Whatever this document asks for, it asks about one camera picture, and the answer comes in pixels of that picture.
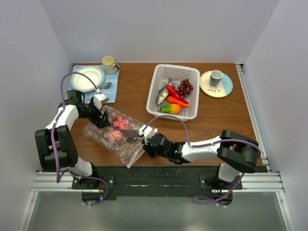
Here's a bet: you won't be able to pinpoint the cream mug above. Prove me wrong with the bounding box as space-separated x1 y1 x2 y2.
101 55 119 75

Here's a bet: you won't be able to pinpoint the fake red chili pepper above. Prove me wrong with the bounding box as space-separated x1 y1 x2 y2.
166 85 188 104

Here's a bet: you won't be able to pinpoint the white bowl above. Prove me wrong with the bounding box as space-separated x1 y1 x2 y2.
70 66 104 93

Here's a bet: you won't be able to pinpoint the fake peach pink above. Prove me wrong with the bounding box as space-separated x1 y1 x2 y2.
107 130 123 143

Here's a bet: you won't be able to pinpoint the fake red bell pepper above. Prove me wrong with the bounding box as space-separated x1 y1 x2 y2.
112 115 130 130

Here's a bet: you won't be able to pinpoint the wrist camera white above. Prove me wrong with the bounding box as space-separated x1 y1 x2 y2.
93 93 109 110
138 125 155 144

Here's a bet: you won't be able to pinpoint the blue checkered cloth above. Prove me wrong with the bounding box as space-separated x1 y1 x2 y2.
67 65 119 103

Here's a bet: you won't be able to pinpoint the fake fish grey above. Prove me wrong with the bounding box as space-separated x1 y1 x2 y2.
155 78 174 105

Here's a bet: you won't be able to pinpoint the fake mango green orange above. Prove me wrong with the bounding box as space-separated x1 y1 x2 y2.
159 103 181 115

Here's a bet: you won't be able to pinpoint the small grey cup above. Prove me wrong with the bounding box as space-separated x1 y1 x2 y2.
210 70 223 87

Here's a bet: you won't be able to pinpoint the pastel plate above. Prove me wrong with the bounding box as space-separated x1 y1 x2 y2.
200 71 233 98

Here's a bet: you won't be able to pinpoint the fake dark purple fruit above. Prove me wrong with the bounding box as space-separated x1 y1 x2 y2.
124 130 140 142

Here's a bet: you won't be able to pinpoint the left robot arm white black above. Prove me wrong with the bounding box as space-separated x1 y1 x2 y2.
35 90 110 189

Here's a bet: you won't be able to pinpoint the fake purple grapes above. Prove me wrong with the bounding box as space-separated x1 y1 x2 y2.
178 79 193 97

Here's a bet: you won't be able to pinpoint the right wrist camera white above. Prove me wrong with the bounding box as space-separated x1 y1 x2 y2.
138 125 155 144

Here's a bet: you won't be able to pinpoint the metal spoon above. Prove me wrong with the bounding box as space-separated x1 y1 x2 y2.
99 82 112 90

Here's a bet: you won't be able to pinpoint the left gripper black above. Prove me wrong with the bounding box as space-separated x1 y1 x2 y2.
79 98 110 128

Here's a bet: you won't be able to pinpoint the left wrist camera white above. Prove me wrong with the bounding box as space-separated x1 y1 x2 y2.
93 93 109 110

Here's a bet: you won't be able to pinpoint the fake carrot orange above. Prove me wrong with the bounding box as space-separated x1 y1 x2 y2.
167 96 190 107

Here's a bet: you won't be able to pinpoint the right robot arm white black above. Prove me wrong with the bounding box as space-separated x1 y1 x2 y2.
138 126 261 189

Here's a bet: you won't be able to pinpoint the aluminium frame rail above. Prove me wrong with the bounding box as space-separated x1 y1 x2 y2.
18 63 294 231

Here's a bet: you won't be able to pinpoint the white plastic basket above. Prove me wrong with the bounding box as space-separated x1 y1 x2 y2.
146 64 200 121

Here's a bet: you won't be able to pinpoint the clear zip top bag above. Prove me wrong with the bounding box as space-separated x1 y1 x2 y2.
84 105 146 168

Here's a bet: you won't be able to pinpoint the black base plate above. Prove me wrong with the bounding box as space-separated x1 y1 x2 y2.
71 165 268 205

